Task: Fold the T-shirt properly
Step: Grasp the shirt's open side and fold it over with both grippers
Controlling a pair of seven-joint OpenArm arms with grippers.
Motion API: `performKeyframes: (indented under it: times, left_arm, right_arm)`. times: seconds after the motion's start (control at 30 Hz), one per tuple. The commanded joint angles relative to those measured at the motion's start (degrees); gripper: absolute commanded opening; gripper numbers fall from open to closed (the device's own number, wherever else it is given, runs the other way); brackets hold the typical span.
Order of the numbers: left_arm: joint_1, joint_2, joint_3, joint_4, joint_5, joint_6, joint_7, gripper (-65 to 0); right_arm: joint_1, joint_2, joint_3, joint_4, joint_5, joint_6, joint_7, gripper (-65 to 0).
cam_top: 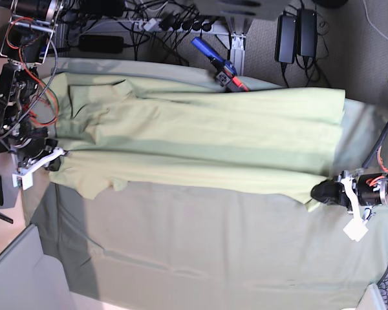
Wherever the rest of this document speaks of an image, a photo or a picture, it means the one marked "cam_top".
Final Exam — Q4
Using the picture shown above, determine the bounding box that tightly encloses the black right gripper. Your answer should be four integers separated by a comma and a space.
38, 141, 68, 171

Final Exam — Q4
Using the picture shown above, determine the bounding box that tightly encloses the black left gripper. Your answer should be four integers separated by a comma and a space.
310, 180, 352, 209

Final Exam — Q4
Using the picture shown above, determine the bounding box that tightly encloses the yellow-green T-shirt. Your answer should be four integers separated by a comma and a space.
50, 73, 345, 211

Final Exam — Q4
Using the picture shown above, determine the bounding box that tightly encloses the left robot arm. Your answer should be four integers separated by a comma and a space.
310, 121, 388, 212

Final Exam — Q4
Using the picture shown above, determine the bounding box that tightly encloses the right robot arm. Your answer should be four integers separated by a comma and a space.
0, 1, 63, 170

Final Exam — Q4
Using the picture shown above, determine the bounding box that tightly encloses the black power brick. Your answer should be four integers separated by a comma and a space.
78, 35, 124, 54

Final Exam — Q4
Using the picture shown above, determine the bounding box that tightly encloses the white power strip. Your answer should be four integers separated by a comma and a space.
114, 18, 229, 35

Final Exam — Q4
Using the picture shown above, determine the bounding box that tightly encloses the blue red clamp centre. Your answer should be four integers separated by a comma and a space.
191, 37, 249, 92

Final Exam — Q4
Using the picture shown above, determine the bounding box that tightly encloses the black power adapter left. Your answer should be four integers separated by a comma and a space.
275, 15, 296, 64

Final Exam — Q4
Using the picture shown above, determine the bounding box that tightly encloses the black power adapter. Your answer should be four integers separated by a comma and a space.
297, 9, 318, 57
275, 15, 296, 64

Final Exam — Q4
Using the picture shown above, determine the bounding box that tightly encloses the black power adapter right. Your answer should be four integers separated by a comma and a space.
297, 9, 318, 57

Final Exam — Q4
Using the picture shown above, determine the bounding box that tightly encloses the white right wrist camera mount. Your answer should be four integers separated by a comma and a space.
12, 147, 67, 191

